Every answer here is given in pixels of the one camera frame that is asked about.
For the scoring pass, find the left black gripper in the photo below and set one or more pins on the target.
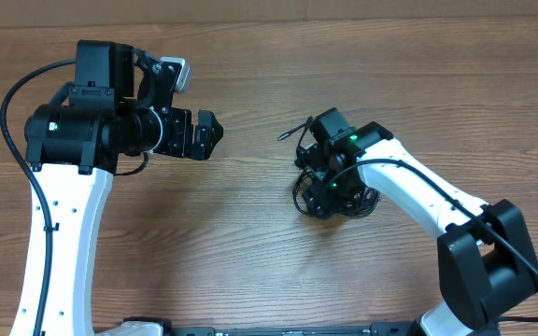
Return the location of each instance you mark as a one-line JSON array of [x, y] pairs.
[[180, 146]]

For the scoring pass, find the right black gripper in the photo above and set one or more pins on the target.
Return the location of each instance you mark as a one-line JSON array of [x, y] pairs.
[[319, 197]]

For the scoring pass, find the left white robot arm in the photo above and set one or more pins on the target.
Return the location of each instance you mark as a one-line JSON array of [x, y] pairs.
[[119, 103]]

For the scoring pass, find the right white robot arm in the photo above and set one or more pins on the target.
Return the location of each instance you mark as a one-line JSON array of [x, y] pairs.
[[486, 260]]

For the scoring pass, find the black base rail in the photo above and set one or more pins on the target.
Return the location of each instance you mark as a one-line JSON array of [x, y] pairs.
[[140, 325]]

